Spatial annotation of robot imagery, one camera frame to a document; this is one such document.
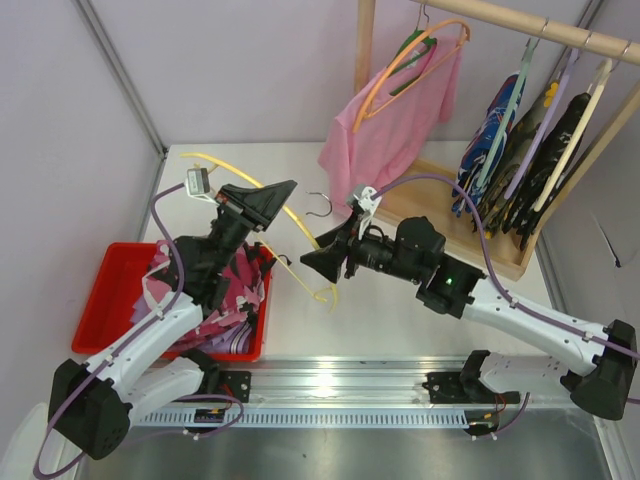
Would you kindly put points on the red plastic bin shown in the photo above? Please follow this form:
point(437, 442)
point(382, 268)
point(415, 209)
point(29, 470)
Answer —
point(108, 311)

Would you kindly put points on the aluminium mounting rail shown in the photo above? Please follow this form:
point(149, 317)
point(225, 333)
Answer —
point(326, 381)

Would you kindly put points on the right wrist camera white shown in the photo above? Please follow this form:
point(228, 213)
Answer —
point(362, 202)

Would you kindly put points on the black patterned trousers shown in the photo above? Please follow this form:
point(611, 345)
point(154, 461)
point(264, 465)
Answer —
point(521, 217)

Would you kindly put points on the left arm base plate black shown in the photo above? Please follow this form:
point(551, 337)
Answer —
point(235, 383)

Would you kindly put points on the cream hanger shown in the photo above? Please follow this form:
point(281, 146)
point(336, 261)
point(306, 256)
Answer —
point(595, 90)

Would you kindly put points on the plain pink garment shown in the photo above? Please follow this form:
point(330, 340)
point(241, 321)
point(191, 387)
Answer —
point(386, 144)

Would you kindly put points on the white slotted cable duct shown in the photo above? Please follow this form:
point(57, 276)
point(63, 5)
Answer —
point(403, 418)

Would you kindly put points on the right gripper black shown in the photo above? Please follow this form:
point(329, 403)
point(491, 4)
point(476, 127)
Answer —
point(347, 255)

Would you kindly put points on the mint green hanger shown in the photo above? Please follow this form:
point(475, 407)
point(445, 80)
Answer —
point(501, 135)

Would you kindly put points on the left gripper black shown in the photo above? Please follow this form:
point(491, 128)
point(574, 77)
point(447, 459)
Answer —
point(236, 206)

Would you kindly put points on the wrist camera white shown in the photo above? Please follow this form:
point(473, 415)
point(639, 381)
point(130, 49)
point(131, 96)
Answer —
point(362, 202)
point(198, 187)

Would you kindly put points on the yellow hanger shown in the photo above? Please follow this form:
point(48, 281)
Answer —
point(328, 295)

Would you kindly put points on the blue patterned trousers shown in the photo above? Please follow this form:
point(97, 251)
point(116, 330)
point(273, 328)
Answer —
point(477, 151)

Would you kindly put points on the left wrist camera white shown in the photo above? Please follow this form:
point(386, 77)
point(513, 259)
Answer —
point(198, 187)

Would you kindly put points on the purple folded garment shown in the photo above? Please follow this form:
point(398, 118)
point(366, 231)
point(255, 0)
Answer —
point(225, 331)

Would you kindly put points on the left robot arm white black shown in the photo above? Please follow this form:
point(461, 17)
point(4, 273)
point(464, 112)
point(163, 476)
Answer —
point(93, 404)

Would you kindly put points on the olive camouflage trousers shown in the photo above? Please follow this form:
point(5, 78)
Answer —
point(493, 204)

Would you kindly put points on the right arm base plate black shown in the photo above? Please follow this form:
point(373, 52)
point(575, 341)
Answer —
point(451, 387)

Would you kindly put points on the purple hanger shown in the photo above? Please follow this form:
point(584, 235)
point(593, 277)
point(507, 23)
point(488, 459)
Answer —
point(551, 102)

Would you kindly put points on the pink camouflage trousers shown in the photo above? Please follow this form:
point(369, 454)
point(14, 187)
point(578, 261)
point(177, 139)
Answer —
point(247, 274)

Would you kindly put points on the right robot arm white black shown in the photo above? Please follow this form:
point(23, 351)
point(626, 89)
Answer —
point(590, 363)

